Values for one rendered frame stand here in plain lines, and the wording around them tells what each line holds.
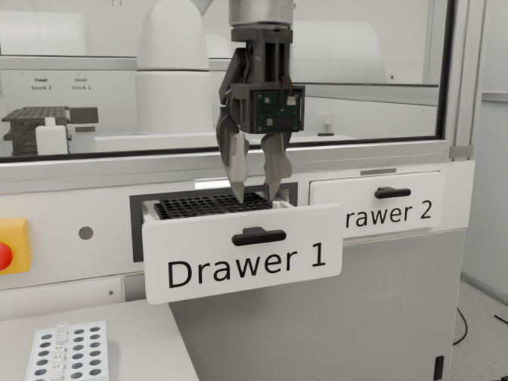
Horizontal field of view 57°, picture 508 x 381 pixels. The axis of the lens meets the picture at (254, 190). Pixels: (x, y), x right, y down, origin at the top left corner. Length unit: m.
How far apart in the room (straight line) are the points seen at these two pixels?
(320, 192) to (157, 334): 0.37
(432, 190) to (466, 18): 0.33
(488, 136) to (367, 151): 1.85
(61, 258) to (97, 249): 0.05
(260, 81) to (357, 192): 0.41
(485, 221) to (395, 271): 1.78
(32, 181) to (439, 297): 0.84
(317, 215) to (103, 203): 0.33
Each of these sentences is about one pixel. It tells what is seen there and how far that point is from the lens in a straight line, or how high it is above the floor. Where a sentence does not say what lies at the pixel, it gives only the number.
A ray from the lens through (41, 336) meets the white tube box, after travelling 0.67.
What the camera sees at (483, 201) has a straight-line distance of 2.76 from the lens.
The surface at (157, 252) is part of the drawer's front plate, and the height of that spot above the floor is 0.89.
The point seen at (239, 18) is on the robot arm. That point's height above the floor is 1.17.
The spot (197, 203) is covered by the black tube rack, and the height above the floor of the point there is 0.90.
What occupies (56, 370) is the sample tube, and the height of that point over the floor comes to 0.81.
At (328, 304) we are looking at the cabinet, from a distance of 0.95.
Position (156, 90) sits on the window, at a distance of 0.76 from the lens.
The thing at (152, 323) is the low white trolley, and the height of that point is 0.76.
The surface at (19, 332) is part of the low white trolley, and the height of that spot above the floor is 0.76.
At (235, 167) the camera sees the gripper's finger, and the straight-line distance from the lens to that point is 0.58.
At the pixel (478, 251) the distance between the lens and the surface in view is 2.83.
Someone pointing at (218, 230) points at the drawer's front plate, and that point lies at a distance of 0.63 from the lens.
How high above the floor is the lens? 1.11
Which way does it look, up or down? 13 degrees down
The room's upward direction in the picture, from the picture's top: straight up
